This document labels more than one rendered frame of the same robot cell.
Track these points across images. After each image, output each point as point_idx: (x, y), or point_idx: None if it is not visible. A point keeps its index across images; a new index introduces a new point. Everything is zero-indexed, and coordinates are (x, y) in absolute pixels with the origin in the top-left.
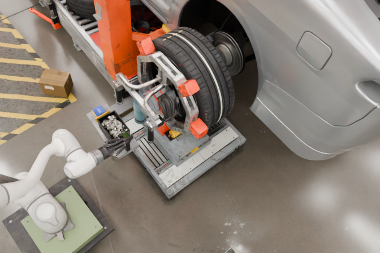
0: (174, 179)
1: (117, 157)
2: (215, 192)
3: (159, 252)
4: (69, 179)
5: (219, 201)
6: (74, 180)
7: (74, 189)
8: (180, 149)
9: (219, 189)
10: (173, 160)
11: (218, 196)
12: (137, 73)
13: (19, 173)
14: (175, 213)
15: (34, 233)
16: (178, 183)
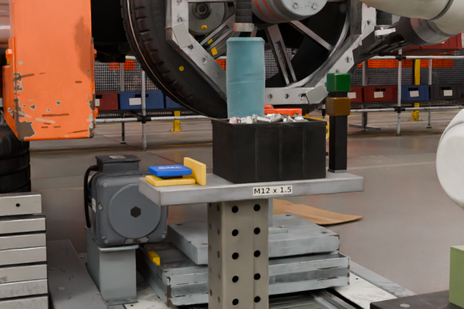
0: (387, 295)
1: (358, 183)
2: (421, 289)
3: None
4: (402, 304)
5: (446, 289)
6: (406, 298)
7: (447, 300)
8: (316, 232)
9: (413, 285)
10: (335, 267)
11: (433, 287)
12: (172, 12)
13: (458, 116)
14: None
15: None
16: (400, 292)
